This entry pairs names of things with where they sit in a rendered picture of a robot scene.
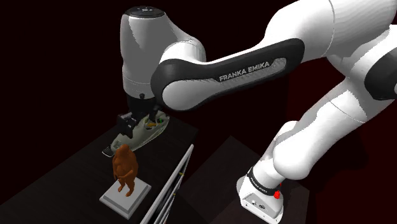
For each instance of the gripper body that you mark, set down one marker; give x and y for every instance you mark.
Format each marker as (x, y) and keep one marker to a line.
(141, 108)

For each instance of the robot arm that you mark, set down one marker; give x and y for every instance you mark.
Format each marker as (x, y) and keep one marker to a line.
(192, 93)

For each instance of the brown figure on grey base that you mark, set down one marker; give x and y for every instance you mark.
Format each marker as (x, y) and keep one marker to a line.
(124, 164)

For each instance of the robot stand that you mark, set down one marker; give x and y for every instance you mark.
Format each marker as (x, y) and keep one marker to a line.
(217, 173)

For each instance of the dark chest of drawers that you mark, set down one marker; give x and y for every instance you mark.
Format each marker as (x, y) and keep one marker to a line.
(62, 186)

